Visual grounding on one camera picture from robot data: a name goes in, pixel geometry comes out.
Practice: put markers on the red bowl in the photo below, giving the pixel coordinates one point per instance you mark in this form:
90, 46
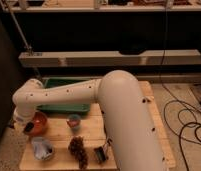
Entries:
37, 125

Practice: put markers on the brown pine cone bunch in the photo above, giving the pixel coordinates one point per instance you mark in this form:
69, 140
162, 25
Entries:
76, 149

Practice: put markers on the white lower shelf beam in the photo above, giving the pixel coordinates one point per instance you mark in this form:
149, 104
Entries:
110, 58

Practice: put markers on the grey diagonal metal rod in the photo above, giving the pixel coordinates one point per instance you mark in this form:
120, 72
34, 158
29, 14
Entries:
14, 29

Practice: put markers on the wooden pallet board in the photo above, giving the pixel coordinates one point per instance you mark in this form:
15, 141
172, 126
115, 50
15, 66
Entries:
93, 134

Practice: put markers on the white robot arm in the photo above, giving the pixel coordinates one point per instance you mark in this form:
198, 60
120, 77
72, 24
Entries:
127, 120

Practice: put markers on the white upper shelf beam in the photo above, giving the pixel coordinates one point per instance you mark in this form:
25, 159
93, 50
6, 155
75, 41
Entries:
100, 5

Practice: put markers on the small teal cup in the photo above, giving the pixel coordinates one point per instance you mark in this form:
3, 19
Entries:
73, 120

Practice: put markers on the black binder clip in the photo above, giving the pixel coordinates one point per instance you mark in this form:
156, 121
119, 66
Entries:
100, 155

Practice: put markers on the white shelf beam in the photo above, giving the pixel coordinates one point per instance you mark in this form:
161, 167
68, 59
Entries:
100, 5
110, 58

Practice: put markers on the green plastic tray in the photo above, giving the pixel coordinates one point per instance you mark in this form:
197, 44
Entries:
63, 108

